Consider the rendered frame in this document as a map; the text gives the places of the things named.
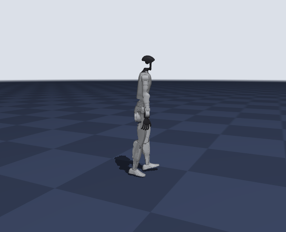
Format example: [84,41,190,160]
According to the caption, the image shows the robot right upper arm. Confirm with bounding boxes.
[141,74,149,98]

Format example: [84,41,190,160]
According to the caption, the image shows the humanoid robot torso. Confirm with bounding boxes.
[134,71,151,114]

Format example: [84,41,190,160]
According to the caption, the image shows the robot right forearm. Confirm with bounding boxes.
[143,93,150,117]

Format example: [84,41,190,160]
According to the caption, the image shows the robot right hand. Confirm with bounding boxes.
[141,113,151,130]

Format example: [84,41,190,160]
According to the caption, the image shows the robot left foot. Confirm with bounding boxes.
[142,163,159,170]

